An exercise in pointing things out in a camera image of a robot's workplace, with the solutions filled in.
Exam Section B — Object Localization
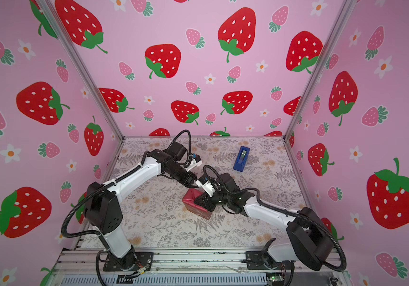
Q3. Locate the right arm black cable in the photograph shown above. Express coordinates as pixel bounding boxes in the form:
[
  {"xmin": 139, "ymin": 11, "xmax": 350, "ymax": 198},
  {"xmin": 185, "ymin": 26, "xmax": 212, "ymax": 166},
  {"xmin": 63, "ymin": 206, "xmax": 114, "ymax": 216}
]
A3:
[{"xmin": 202, "ymin": 164, "xmax": 347, "ymax": 272}]

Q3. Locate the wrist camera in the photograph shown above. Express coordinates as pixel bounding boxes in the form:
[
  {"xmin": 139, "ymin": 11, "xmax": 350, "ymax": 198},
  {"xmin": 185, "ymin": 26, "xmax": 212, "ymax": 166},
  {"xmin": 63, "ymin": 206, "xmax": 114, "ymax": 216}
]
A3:
[
  {"xmin": 186, "ymin": 154, "xmax": 203, "ymax": 170},
  {"xmin": 195, "ymin": 179, "xmax": 215, "ymax": 197}
]

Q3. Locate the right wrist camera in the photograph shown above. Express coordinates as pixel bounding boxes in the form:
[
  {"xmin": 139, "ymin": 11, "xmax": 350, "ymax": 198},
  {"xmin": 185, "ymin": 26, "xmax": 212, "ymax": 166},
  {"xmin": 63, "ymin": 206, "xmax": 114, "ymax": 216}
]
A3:
[{"xmin": 195, "ymin": 179, "xmax": 215, "ymax": 197}]

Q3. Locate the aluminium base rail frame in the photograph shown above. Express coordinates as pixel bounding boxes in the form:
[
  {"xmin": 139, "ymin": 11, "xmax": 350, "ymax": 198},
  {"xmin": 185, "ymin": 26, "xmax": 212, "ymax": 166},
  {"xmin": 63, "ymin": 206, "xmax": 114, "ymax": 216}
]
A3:
[{"xmin": 47, "ymin": 247, "xmax": 353, "ymax": 286}]

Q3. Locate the floral table mat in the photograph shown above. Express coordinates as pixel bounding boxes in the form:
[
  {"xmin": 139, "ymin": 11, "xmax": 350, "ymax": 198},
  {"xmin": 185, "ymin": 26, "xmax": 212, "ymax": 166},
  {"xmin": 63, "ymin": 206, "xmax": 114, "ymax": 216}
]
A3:
[{"xmin": 121, "ymin": 137, "xmax": 305, "ymax": 248}]

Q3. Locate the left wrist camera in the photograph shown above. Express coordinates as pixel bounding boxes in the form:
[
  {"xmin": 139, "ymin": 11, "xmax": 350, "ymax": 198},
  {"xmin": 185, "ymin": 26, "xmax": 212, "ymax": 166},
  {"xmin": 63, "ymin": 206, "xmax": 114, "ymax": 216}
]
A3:
[{"xmin": 186, "ymin": 154, "xmax": 203, "ymax": 170}]

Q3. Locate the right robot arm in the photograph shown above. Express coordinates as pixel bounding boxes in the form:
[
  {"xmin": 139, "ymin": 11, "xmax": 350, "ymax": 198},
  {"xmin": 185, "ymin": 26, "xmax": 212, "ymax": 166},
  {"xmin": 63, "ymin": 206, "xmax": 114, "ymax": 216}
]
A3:
[{"xmin": 194, "ymin": 174, "xmax": 334, "ymax": 271}]

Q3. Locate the blue tape dispenser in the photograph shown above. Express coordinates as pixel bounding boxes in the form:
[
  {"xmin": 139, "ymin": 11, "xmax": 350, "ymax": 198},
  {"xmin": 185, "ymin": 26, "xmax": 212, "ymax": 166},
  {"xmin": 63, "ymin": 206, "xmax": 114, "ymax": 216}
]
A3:
[{"xmin": 233, "ymin": 146, "xmax": 251, "ymax": 172}]

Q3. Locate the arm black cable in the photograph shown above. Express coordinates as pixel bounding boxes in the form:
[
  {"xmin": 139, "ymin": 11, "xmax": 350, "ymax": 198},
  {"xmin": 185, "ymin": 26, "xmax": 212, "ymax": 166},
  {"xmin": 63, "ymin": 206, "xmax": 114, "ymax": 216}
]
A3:
[
  {"xmin": 202, "ymin": 164, "xmax": 347, "ymax": 272},
  {"xmin": 60, "ymin": 129, "xmax": 193, "ymax": 240}
]

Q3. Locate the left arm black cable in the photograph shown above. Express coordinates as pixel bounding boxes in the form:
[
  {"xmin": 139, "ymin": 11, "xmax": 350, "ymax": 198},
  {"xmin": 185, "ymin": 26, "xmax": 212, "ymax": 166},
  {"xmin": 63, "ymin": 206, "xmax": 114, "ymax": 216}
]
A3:
[{"xmin": 60, "ymin": 129, "xmax": 193, "ymax": 240}]

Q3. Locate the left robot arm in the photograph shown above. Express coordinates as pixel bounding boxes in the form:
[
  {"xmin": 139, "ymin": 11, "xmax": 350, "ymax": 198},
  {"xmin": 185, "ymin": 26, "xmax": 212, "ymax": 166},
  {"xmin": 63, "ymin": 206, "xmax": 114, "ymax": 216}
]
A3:
[{"xmin": 84, "ymin": 143, "xmax": 202, "ymax": 259}]

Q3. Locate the maroon wrapping paper sheet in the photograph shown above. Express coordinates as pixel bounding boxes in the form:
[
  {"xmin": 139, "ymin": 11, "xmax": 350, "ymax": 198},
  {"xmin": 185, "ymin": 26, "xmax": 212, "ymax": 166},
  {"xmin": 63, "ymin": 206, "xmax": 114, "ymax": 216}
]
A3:
[{"xmin": 182, "ymin": 188, "xmax": 212, "ymax": 220}]

